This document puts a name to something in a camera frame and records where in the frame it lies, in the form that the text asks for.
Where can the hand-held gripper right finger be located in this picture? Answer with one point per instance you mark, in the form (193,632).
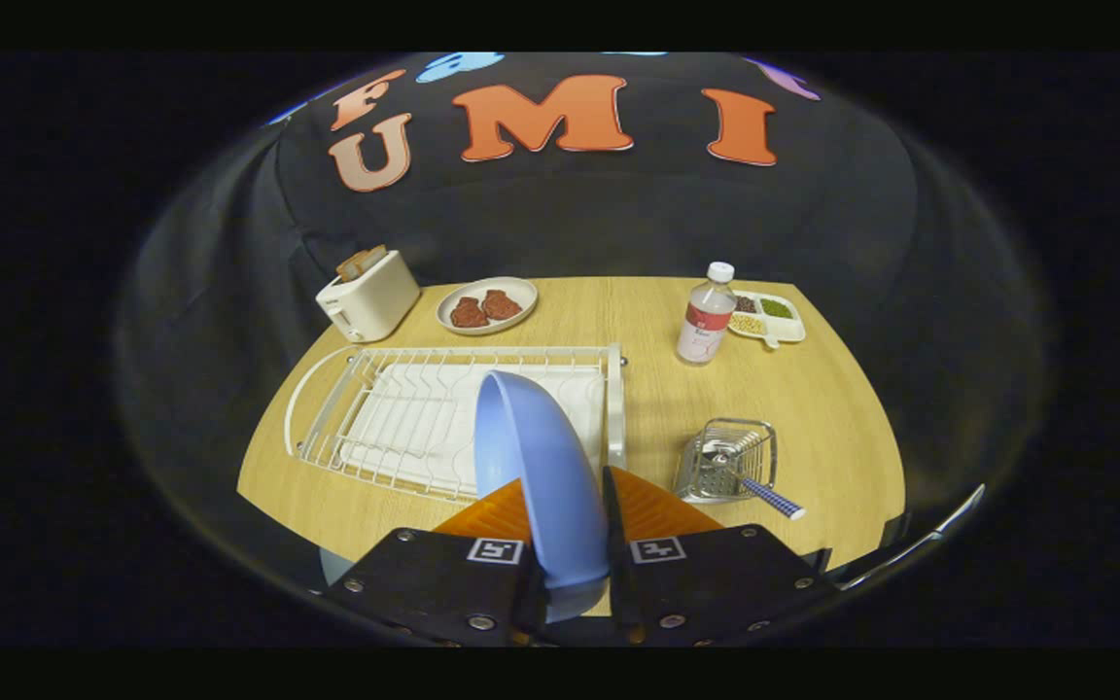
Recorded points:
(616,574)

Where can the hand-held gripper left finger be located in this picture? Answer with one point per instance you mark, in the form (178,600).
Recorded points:
(424,583)

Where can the blue plate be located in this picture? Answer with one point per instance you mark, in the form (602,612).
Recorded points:
(550,486)

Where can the white oval plate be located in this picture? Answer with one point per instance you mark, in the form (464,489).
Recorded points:
(526,292)

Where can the clear bottle with red label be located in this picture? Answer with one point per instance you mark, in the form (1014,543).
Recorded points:
(706,321)

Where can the brown meat piece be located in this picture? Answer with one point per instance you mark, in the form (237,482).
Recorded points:
(469,313)
(502,304)

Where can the white toaster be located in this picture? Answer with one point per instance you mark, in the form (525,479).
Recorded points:
(370,301)

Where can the white divided tray with beans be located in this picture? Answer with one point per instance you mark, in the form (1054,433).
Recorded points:
(788,331)

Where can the toast slices in toaster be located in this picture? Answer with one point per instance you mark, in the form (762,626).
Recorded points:
(361,262)

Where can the curved metal bar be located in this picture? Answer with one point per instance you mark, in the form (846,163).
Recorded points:
(959,513)

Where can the black backdrop cloth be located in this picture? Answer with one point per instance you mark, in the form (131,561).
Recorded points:
(570,224)

